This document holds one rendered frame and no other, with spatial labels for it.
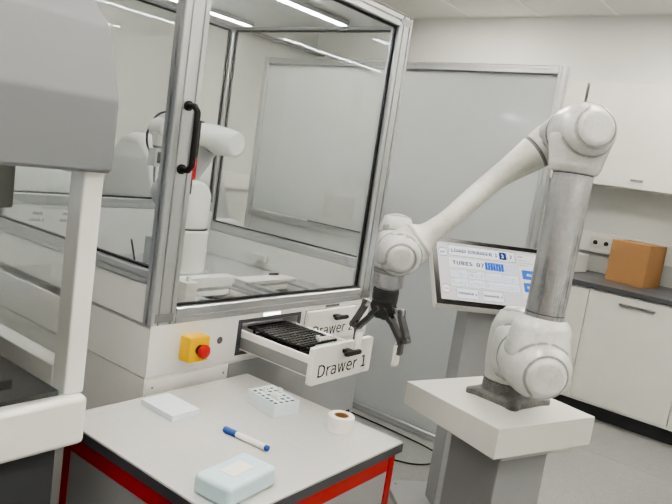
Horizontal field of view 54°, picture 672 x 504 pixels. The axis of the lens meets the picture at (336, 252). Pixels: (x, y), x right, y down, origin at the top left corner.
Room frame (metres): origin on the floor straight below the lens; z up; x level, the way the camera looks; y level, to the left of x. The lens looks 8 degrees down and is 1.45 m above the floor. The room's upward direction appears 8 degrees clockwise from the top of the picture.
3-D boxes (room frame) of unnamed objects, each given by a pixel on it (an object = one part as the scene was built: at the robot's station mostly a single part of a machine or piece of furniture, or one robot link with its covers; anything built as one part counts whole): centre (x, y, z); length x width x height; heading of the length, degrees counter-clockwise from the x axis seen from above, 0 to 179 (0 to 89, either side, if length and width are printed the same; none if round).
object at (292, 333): (2.03, 0.10, 0.87); 0.22 x 0.18 x 0.06; 53
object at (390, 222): (1.86, -0.16, 1.25); 0.13 x 0.11 x 0.16; 1
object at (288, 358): (2.04, 0.11, 0.86); 0.40 x 0.26 x 0.06; 53
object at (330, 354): (1.91, -0.06, 0.87); 0.29 x 0.02 x 0.11; 143
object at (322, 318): (2.33, -0.02, 0.87); 0.29 x 0.02 x 0.11; 143
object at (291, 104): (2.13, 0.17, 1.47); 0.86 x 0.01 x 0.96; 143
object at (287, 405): (1.74, 0.11, 0.78); 0.12 x 0.08 x 0.04; 43
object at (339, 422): (1.66, -0.08, 0.78); 0.07 x 0.07 x 0.04
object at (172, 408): (1.63, 0.36, 0.77); 0.13 x 0.09 x 0.02; 53
